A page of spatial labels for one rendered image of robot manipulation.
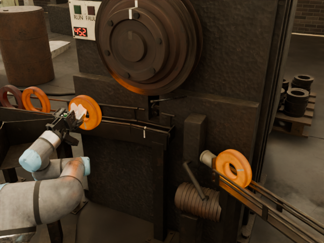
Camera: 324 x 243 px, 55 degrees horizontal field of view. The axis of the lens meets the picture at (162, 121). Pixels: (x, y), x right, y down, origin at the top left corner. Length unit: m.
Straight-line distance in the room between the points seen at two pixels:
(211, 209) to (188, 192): 0.12
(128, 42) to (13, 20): 2.90
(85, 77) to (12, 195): 0.93
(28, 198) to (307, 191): 1.93
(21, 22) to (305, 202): 3.38
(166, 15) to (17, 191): 0.78
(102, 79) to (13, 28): 2.55
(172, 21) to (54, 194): 0.73
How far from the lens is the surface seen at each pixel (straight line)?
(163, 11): 1.22
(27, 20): 4.05
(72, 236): 1.97
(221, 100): 1.38
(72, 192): 0.91
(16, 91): 1.98
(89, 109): 1.35
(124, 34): 1.24
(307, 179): 2.53
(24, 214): 0.88
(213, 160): 1.26
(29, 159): 1.18
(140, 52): 1.23
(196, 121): 1.34
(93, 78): 1.65
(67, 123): 1.27
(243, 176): 1.19
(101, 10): 1.40
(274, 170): 2.52
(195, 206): 1.38
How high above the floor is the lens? 1.42
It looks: 28 degrees down
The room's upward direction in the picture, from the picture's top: straight up
